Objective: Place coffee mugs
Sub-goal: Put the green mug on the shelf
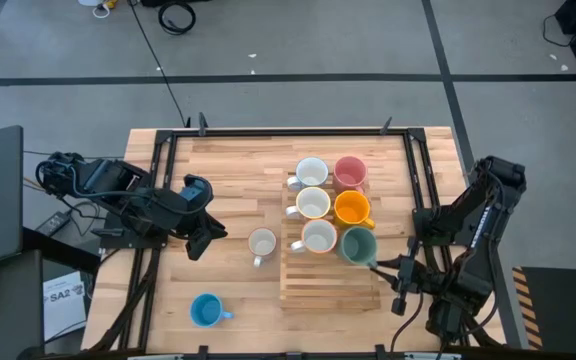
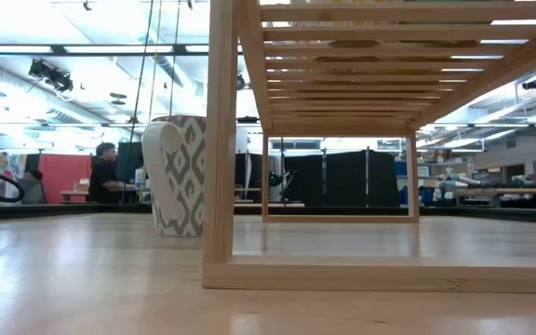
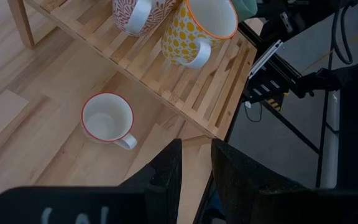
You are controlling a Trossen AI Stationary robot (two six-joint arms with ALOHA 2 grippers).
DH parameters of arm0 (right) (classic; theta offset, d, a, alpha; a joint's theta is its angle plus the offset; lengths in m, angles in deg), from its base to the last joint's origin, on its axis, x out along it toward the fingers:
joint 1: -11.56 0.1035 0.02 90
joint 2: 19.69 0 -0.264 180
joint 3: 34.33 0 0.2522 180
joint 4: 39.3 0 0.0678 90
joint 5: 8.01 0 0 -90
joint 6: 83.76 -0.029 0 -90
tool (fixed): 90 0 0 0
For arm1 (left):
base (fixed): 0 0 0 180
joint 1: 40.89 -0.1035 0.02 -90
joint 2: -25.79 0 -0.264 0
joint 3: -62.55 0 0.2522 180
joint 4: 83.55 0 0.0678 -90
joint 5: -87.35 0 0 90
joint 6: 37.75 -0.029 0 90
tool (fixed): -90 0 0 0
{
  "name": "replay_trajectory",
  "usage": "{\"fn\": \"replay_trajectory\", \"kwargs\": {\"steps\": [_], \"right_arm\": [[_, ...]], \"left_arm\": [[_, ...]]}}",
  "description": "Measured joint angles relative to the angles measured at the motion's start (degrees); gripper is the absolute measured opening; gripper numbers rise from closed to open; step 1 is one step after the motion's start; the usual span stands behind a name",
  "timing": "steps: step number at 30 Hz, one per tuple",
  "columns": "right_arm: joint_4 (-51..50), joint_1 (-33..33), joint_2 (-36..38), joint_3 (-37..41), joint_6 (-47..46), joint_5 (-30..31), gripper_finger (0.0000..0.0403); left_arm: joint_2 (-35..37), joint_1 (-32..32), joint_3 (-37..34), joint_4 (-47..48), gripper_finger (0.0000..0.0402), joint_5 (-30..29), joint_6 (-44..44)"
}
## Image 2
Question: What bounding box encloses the grey patterned white mug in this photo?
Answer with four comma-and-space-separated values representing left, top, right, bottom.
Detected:
141, 114, 208, 238

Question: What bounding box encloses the slatted wooden mug rack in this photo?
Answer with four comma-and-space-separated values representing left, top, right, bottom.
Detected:
201, 0, 536, 295

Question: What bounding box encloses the black partition screen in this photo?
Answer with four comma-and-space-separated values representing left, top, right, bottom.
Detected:
234, 148, 400, 208

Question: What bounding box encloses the black monitor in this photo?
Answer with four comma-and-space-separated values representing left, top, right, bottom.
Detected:
116, 141, 144, 185

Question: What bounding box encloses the person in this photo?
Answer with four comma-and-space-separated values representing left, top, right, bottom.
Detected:
87, 141, 137, 205
16, 168, 48, 205

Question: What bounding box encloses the red partition screen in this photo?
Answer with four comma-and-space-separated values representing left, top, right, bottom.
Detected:
38, 153, 93, 205

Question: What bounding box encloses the black ceiling light fixture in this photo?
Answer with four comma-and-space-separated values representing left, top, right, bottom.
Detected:
28, 59, 74, 93

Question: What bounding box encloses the wooden work table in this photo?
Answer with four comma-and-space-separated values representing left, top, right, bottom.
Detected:
453, 185, 536, 197

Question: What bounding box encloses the colourful poster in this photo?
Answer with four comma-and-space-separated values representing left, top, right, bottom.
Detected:
0, 152, 27, 196

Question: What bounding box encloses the dark hanging cable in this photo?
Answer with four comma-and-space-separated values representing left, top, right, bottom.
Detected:
121, 0, 156, 205
168, 0, 181, 117

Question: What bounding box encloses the yellow hanging cable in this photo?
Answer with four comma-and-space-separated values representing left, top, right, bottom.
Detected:
148, 0, 163, 123

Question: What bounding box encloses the black metal table frame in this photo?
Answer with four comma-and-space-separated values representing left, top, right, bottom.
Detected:
0, 200, 536, 225

